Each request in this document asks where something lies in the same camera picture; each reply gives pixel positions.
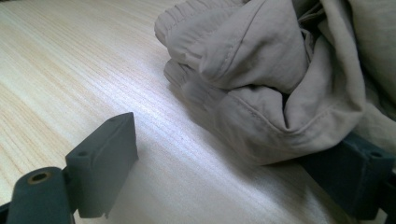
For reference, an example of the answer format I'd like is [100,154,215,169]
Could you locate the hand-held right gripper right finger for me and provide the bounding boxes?
[297,132,396,222]

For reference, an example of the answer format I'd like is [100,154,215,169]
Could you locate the beige shorts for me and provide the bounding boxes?
[153,0,396,166]

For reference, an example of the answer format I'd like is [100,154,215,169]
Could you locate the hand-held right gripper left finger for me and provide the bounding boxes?
[64,111,139,218]

